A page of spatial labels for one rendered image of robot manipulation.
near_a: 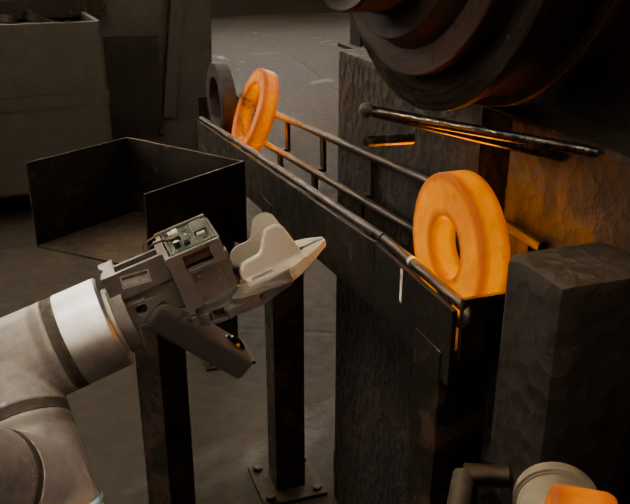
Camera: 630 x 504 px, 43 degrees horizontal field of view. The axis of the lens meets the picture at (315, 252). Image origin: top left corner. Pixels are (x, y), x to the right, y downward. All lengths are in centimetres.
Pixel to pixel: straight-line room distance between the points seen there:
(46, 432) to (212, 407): 123
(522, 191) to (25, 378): 51
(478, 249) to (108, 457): 120
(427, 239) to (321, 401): 111
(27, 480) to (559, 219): 52
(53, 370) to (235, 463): 104
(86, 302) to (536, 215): 44
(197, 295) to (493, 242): 28
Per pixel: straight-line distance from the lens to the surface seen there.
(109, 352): 74
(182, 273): 73
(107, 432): 189
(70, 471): 70
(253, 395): 196
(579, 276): 64
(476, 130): 71
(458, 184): 80
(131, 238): 128
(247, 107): 175
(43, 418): 73
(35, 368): 74
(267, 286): 75
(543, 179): 81
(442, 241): 87
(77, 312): 74
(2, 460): 63
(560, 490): 44
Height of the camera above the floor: 105
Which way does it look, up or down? 22 degrees down
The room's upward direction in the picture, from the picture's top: straight up
